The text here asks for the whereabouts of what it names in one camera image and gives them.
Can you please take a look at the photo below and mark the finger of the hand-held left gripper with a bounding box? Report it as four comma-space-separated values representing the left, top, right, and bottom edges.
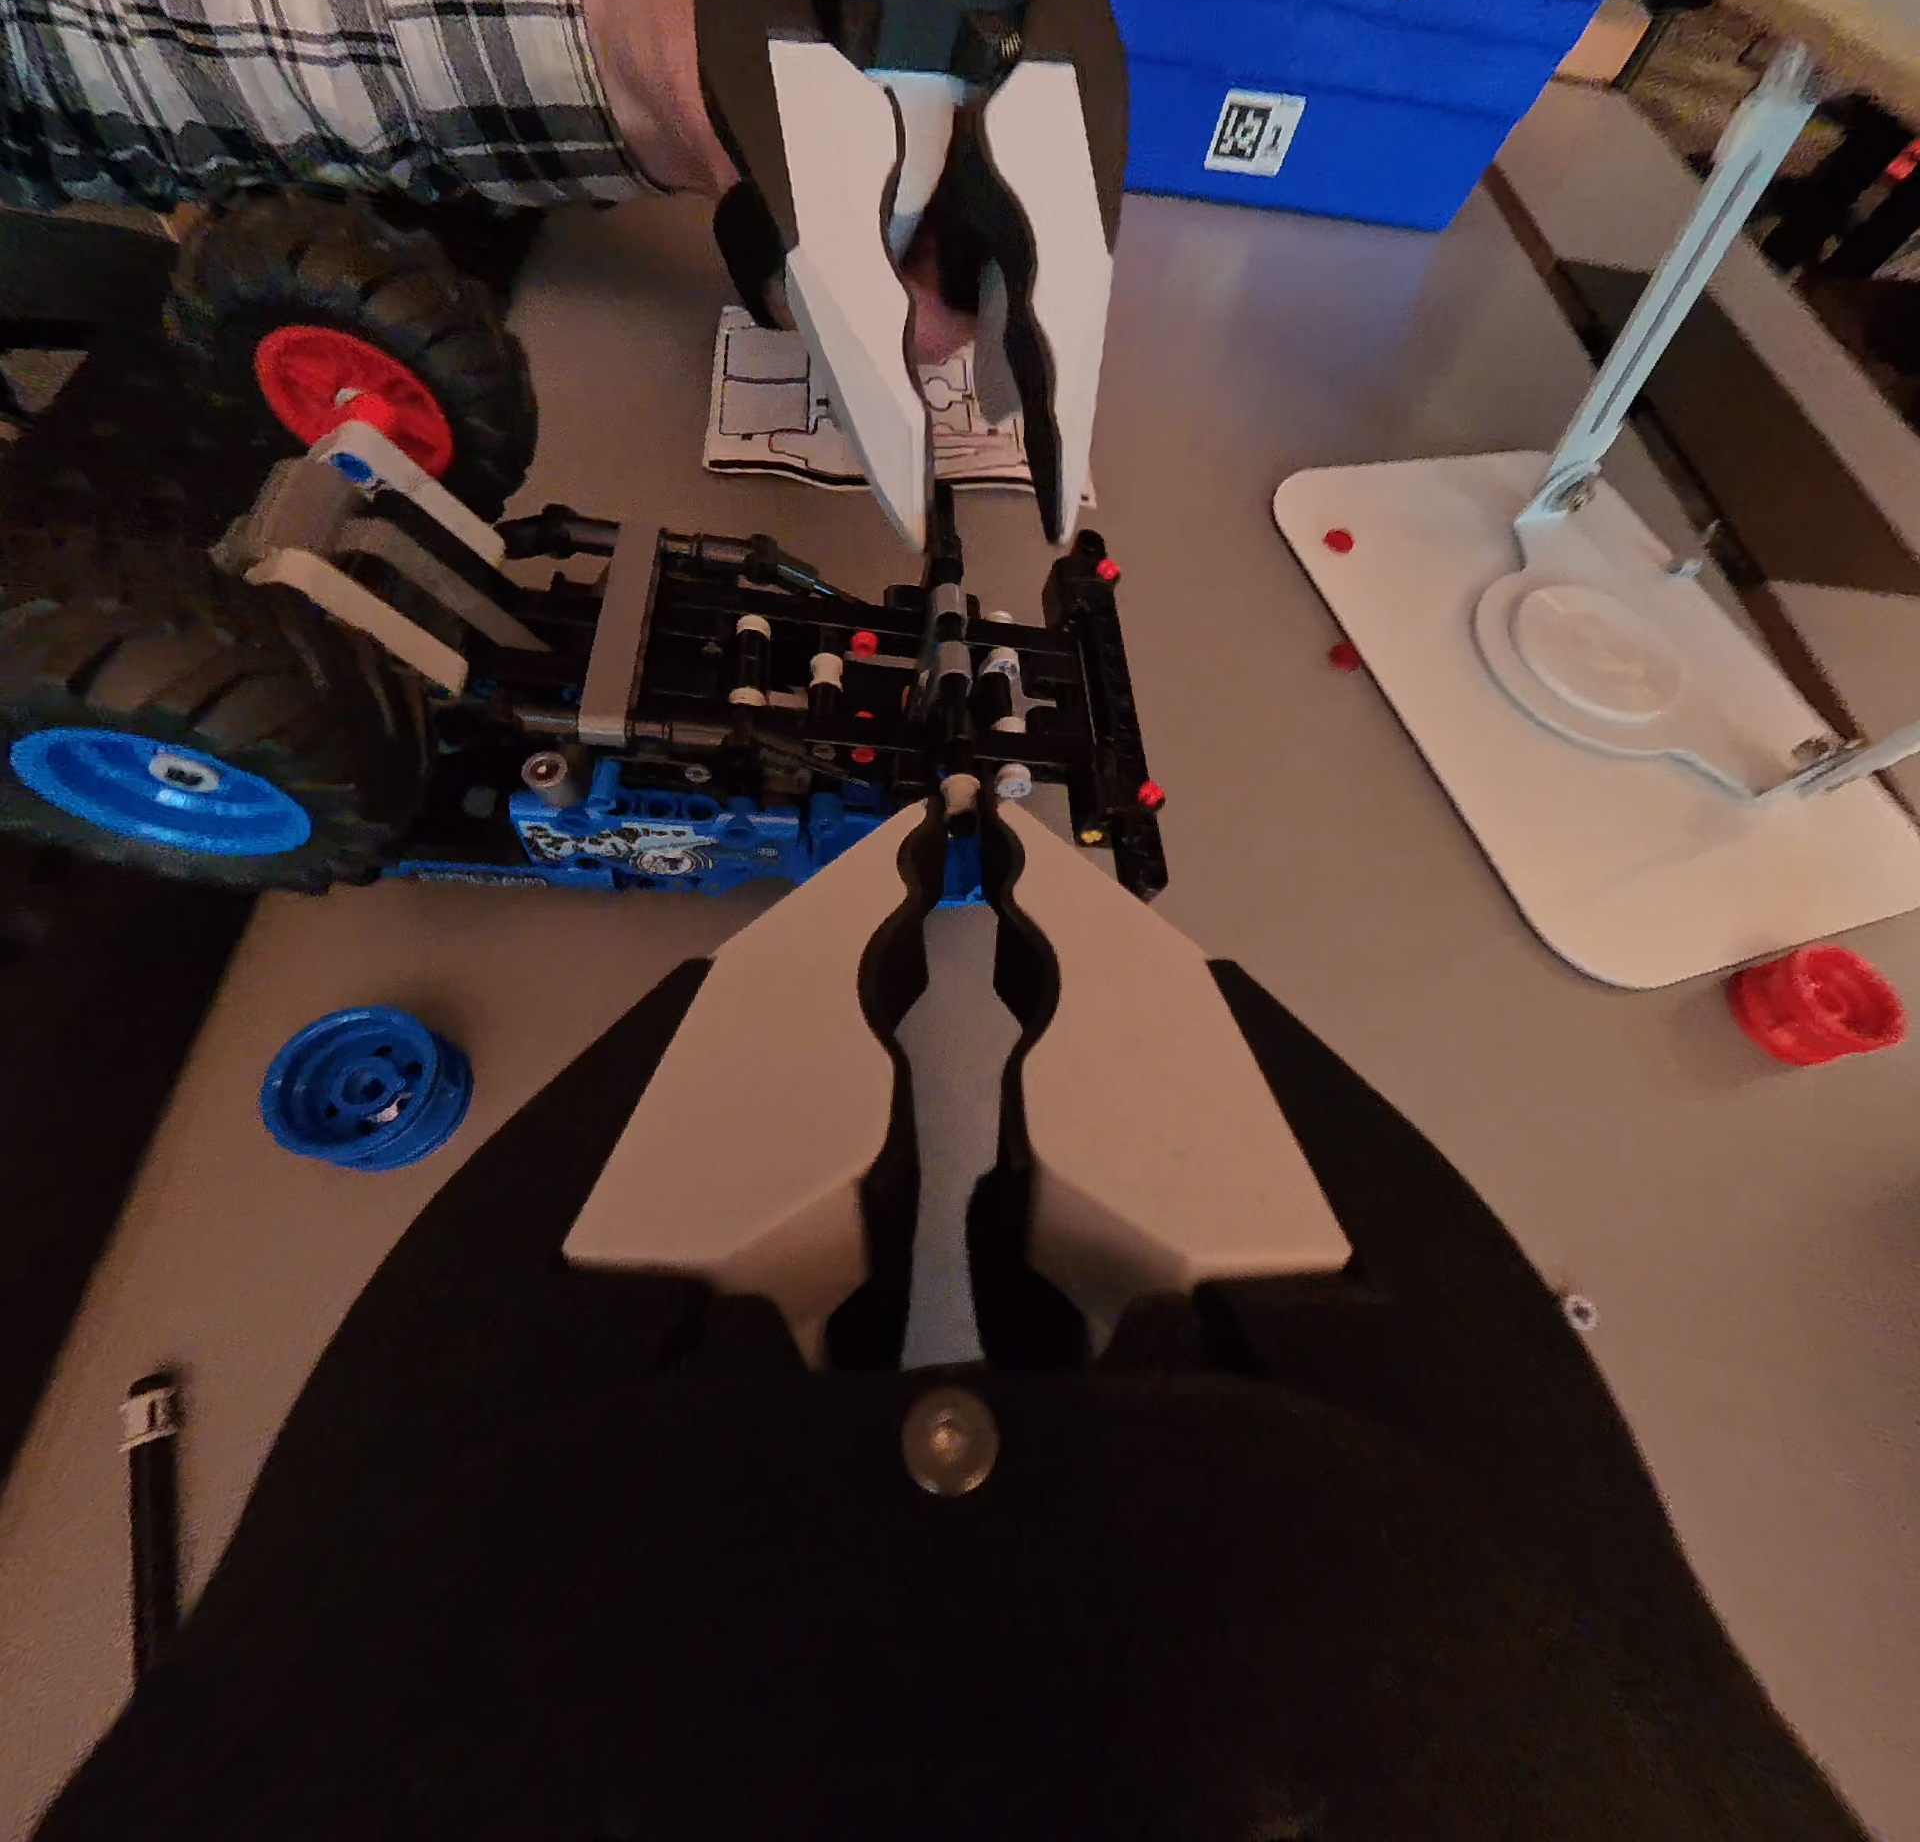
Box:
764, 40, 939, 550
936, 65, 1119, 550

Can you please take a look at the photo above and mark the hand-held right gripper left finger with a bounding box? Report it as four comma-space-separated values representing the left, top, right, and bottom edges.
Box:
561, 800, 953, 1372

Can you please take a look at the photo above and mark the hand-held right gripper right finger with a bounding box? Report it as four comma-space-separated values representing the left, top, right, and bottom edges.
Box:
959, 800, 1353, 1372

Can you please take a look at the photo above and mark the Lego monster truck model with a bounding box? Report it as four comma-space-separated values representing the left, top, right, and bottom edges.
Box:
0, 184, 1172, 907

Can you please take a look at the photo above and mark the blue toy wheel rim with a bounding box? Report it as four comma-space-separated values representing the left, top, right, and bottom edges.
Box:
257, 1006, 475, 1172

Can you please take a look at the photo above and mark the long black toy axle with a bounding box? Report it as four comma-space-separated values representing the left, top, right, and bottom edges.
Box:
918, 481, 983, 832

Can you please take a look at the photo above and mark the person's left forearm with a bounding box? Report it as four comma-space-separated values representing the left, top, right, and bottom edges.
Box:
577, 0, 737, 210

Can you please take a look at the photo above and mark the grey desk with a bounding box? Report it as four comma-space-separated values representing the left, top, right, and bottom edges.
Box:
0, 80, 1920, 1842

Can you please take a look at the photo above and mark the person's left hand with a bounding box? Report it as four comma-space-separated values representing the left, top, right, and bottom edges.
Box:
899, 215, 987, 366

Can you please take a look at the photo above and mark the white sticker sheet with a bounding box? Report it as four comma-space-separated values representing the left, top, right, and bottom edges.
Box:
702, 304, 1098, 512

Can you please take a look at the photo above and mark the blue storage bin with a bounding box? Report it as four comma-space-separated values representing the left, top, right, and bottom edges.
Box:
1082, 0, 1629, 233

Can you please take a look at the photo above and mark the red toy wheel rim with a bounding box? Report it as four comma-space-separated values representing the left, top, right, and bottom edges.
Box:
1724, 945, 1910, 1068

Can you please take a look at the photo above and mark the black toy axle grey end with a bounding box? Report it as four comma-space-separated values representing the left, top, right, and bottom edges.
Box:
117, 1366, 188, 1681

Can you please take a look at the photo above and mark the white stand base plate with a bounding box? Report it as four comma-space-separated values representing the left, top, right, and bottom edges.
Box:
1272, 449, 1920, 993

